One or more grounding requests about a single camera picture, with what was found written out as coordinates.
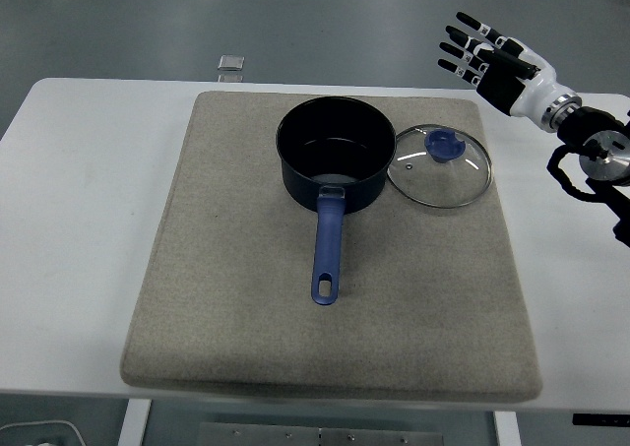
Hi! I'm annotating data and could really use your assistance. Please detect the white table leg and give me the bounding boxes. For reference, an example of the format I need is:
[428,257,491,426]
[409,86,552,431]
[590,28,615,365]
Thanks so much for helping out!
[492,410,522,446]
[117,398,153,446]

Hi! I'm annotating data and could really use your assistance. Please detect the black table control panel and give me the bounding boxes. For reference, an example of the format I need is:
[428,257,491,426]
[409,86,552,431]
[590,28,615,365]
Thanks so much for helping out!
[572,412,630,427]

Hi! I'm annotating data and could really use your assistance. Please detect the grey metal plate with screws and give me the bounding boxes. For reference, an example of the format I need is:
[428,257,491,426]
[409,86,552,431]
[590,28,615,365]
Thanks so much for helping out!
[197,421,447,446]

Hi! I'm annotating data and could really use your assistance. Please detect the glass pot lid blue knob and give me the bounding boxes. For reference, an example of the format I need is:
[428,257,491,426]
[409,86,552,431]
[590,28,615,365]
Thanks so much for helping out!
[387,123,494,210]

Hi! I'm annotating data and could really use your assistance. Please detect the dark blue saucepan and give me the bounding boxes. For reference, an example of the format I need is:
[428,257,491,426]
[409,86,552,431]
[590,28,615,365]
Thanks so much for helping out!
[275,96,398,307]

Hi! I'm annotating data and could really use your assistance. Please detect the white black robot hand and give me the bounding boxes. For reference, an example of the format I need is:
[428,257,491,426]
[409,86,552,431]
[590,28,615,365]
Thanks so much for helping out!
[436,11,575,131]

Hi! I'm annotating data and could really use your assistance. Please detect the beige fabric mat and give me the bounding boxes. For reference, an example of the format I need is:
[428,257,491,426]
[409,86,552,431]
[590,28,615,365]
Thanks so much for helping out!
[120,90,545,403]

